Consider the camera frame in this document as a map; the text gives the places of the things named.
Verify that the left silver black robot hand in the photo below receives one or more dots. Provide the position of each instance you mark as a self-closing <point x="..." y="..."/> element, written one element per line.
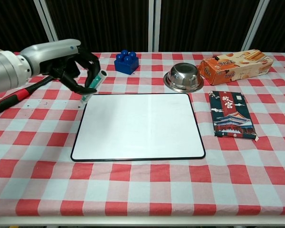
<point x="52" y="51"/>

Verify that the green white marker pen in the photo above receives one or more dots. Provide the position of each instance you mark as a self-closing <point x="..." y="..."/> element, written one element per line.
<point x="101" y="75"/>

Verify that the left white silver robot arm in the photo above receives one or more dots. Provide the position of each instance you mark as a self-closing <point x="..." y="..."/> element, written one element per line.
<point x="4" y="70"/>

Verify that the red white checkered tablecloth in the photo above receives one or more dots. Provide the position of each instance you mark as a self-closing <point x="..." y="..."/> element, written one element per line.
<point x="142" y="185"/>

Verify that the dark ribbed partition panel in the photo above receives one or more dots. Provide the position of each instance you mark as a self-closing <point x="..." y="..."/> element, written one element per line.
<point x="12" y="23"/>
<point x="204" y="23"/>
<point x="99" y="23"/>
<point x="280" y="23"/>

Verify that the black red claw hammer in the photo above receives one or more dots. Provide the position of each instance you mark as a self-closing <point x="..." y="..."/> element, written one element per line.
<point x="12" y="98"/>

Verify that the blue toy building block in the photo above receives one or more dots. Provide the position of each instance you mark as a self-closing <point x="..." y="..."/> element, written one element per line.
<point x="127" y="65"/>

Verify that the stainless steel bowl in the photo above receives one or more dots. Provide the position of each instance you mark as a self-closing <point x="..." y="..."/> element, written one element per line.
<point x="183" y="76"/>

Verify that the orange biscuit box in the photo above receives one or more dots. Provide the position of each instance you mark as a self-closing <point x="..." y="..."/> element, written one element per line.
<point x="235" y="67"/>

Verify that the dark blue palace print packet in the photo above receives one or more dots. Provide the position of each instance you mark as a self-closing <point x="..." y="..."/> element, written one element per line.
<point x="231" y="116"/>

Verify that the white partition frame post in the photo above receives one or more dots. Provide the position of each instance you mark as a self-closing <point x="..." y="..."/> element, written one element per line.
<point x="48" y="26"/>
<point x="154" y="23"/>
<point x="254" y="23"/>

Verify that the white board black frame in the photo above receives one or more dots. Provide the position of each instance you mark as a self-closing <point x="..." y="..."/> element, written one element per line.
<point x="137" y="128"/>

